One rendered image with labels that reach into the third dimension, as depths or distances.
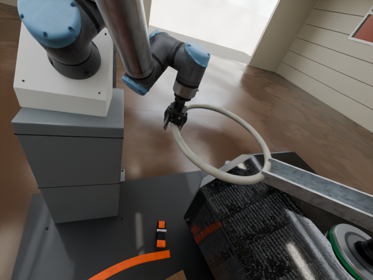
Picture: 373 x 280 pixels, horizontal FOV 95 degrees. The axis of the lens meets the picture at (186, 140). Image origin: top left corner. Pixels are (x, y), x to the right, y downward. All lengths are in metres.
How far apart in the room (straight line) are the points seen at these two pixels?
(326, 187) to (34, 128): 1.15
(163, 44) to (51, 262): 1.32
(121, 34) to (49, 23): 0.29
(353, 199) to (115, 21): 0.89
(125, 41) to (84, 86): 0.47
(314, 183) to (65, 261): 1.38
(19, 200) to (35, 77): 1.02
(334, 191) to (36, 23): 1.09
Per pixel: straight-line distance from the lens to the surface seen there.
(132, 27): 0.42
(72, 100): 0.89
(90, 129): 0.85
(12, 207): 1.71
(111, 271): 1.38
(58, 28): 0.67
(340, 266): 0.90
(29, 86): 0.93
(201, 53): 0.59
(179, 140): 0.64
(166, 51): 0.64
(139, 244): 1.43
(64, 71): 0.86
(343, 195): 0.86
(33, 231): 1.56
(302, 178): 0.84
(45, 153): 0.99
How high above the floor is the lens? 1.36
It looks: 37 degrees down
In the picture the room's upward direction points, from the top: 20 degrees clockwise
